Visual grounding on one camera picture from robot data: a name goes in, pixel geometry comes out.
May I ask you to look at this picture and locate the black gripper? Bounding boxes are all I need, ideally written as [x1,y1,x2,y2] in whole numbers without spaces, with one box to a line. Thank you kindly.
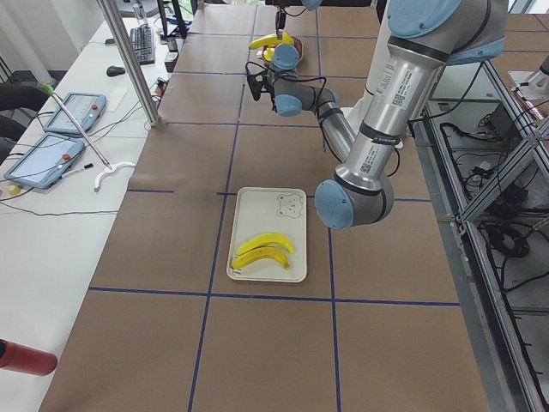
[244,62,275,103]
[275,8,287,40]

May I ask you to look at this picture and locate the yellow banana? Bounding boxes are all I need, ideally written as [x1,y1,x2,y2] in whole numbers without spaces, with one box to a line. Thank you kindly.
[232,246,290,270]
[249,31,291,50]
[236,233,295,256]

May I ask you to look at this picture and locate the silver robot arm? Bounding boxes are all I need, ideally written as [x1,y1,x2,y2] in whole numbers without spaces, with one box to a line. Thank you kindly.
[247,1,508,228]
[265,0,388,39]

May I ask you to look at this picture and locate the brown wicker basket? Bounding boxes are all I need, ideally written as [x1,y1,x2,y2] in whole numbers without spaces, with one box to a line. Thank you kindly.
[256,36,304,62]

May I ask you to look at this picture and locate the black keyboard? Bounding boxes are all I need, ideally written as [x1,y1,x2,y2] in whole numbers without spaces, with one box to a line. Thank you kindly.
[130,26,155,65]

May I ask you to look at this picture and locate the white bear tray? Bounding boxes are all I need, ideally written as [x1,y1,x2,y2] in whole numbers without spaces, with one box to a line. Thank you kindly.
[226,187,307,283]

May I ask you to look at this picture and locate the black computer mouse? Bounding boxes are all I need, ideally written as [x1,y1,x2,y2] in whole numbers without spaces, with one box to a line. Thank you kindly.
[106,65,126,77]

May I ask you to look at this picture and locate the blue teach pendant far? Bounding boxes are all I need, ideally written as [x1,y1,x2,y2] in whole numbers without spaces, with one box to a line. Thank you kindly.
[43,92,107,137]

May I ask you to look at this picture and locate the blue teach pendant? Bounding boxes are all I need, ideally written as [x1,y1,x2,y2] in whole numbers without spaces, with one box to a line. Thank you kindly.
[43,92,107,137]
[3,132,85,190]

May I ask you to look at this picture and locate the white hook tool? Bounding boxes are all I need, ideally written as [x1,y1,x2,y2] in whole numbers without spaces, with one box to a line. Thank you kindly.
[94,161,136,193]

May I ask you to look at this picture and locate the pink white rod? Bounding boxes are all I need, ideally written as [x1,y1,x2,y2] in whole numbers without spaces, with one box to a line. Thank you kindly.
[42,83,111,166]

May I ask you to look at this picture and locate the blue teach pendant near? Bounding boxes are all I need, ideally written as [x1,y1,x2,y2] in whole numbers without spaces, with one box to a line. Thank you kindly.
[3,132,85,190]

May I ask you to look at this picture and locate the red bottle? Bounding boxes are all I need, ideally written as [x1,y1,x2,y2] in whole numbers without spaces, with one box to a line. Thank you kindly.
[1,339,57,376]

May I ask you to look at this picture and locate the aluminium frame post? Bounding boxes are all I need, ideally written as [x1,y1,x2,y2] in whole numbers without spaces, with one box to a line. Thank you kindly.
[98,0,160,127]

